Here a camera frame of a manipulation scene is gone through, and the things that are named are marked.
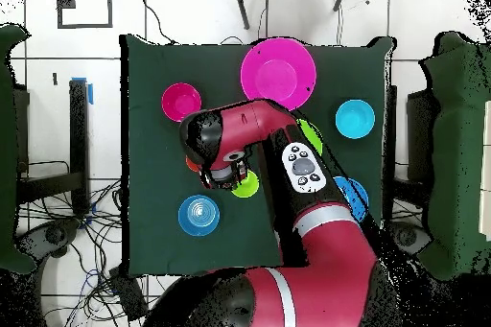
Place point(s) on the lime green cup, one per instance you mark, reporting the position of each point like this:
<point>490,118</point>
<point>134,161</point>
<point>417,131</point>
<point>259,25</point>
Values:
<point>248,186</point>

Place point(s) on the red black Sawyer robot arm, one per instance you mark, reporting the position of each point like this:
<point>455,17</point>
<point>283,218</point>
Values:
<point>322,266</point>

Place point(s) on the orange cup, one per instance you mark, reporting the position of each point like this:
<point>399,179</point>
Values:
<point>190,164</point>

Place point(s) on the medium blue bowl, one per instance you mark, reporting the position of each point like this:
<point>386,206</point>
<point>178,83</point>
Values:
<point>199,215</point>

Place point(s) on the dark green table cloth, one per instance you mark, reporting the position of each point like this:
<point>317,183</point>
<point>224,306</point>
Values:
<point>153,212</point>

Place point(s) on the small red-pink bowl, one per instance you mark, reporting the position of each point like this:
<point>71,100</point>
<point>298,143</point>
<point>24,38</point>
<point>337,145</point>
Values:
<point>181,102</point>

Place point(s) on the large green bowl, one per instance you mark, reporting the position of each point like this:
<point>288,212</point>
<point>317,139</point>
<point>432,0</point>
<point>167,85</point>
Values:
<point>313,137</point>

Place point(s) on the large pink bowl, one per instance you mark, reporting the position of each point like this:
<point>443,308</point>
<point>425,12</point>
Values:
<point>278,70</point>

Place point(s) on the large blue bowl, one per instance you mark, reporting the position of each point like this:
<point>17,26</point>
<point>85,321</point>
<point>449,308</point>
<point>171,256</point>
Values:
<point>354,196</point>

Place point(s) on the small light blue bowl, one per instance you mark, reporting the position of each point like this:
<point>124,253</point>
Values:
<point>355,118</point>

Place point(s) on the black power box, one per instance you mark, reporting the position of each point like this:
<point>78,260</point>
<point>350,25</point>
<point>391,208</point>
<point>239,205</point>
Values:
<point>128,292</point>

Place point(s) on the black wheel base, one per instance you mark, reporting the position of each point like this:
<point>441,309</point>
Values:
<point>410,236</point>
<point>54,235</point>

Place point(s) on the green covered side table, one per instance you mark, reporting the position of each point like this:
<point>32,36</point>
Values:
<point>460,150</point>
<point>8,150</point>

